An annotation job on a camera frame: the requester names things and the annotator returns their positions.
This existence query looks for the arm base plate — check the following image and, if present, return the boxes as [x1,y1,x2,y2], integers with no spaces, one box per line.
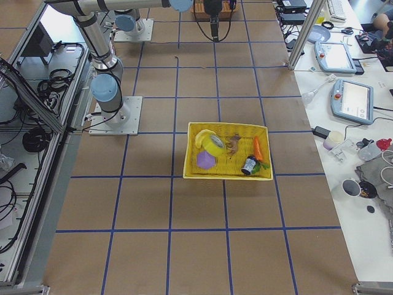
[114,18,154,43]
[88,96,142,136]

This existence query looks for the brown wicker basket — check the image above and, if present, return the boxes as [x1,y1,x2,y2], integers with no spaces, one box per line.
[190,1,239,22]

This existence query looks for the grey cloth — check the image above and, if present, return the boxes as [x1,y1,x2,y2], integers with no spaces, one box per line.
[355,149,392,214]

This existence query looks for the yellow tape roll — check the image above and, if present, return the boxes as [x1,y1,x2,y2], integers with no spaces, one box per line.
[202,134,226,157]

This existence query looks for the orange toy carrot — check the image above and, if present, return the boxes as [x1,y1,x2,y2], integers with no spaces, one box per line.
[253,136,263,162]

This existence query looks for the light blue plate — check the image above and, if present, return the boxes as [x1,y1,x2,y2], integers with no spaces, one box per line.
[308,25,331,44]

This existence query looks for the teach pendant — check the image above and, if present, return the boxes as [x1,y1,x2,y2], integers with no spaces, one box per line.
[330,79,374,125]
[314,41,357,74]

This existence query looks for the far teach pendant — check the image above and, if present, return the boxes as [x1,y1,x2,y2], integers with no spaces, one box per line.
[314,41,357,74]

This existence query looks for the aluminium frame post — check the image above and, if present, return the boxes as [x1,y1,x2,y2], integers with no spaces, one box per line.
[287,0,325,70]

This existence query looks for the small dark can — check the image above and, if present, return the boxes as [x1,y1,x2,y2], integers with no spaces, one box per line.
[241,155,257,176]

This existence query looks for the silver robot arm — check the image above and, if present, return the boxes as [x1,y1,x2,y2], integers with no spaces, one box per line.
[114,9,145,36]
[46,1,195,125]

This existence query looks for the near teach pendant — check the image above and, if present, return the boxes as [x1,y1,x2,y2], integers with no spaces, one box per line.
[330,79,374,125]

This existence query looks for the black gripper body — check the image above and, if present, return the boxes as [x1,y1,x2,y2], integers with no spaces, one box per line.
[204,0,222,17]

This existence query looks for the brown toy lion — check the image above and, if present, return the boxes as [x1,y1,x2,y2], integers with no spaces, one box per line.
[227,133,241,157]

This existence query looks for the light bulb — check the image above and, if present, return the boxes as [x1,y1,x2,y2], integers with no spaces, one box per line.
[302,89,318,105]

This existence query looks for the black power adapter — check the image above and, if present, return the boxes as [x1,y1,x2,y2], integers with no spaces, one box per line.
[312,126,331,140]

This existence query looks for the yellow toy banana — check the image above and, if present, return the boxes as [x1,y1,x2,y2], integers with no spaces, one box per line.
[195,129,216,148]

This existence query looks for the purple foam block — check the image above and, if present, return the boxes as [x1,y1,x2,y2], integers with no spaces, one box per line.
[196,151,216,170]

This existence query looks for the lavender cup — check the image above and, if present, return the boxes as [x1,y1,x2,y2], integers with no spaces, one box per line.
[323,131,344,150]

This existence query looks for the white mug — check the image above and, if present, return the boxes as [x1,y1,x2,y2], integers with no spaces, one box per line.
[341,178,361,197]

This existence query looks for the yellow plastic basket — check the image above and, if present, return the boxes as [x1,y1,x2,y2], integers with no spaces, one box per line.
[183,122,273,181]

